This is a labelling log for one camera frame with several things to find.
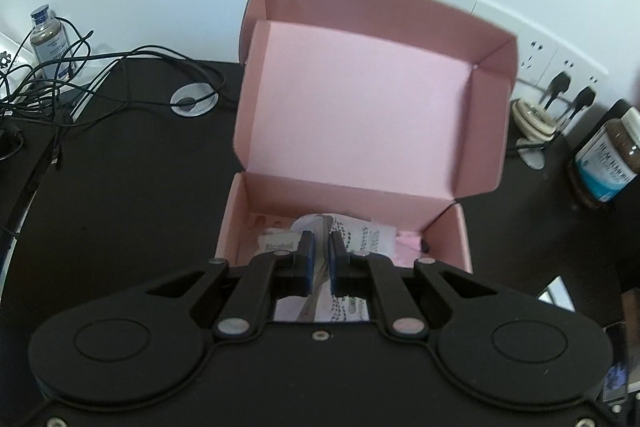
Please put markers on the black desktop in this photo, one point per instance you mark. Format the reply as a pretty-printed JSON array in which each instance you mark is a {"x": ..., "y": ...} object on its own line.
[{"x": 150, "y": 207}]

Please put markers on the silver desk grommet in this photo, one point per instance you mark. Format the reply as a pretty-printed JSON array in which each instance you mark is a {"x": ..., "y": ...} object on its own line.
[{"x": 194, "y": 99}]

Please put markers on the glass bottle blue cap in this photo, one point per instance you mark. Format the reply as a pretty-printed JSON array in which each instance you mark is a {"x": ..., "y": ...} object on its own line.
[{"x": 50, "y": 44}]

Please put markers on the brown supplement bottle blue label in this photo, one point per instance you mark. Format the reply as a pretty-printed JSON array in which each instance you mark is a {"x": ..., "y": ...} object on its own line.
[{"x": 607, "y": 162}]

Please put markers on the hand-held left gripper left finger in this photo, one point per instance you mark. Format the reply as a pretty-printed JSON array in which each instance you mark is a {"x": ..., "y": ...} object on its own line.
[{"x": 307, "y": 257}]

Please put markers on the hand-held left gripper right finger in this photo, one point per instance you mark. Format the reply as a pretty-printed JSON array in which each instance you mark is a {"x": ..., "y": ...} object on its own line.
[{"x": 337, "y": 257}]

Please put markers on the pink cardboard box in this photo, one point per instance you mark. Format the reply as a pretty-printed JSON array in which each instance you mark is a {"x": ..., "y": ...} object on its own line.
[{"x": 360, "y": 107}]

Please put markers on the round pale disc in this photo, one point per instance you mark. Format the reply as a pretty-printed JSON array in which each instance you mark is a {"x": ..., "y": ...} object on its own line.
[{"x": 531, "y": 157}]

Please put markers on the white card packet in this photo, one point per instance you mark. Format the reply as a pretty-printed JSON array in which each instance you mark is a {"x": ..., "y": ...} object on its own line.
[{"x": 367, "y": 234}]

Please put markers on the black power plug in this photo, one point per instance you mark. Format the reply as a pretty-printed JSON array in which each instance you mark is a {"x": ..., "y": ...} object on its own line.
[
  {"x": 584, "y": 99},
  {"x": 559, "y": 86}
]

